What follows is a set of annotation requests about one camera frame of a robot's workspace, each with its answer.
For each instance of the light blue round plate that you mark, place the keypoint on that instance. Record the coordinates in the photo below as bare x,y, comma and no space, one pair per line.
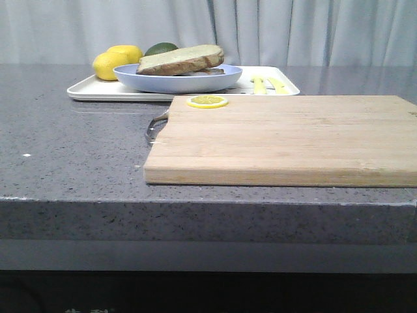
126,74

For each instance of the grey curtain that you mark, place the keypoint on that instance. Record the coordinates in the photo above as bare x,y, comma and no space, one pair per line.
275,33

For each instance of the yellow plastic knife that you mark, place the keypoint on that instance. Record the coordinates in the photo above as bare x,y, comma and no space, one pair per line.
279,87

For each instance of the yellow plastic fork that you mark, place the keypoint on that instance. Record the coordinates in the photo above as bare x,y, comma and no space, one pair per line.
258,85

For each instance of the yellow lemon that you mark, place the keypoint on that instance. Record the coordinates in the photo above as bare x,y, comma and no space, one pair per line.
133,52
104,64

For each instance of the front yellow lemon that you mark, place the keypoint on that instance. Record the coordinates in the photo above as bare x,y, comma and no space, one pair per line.
104,64

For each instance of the lemon slice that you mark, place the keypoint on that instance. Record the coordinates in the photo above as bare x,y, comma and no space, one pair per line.
207,101

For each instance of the white bear tray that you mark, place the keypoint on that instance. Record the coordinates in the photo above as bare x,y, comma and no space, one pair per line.
94,89

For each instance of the green lime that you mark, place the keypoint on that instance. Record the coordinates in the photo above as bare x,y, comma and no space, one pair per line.
161,47

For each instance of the wooden cutting board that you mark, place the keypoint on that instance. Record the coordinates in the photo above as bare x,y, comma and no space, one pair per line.
316,140

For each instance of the rear yellow lemon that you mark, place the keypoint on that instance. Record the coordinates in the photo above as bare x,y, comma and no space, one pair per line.
133,52

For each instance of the bread slice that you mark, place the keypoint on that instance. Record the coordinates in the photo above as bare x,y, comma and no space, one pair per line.
182,60
205,72

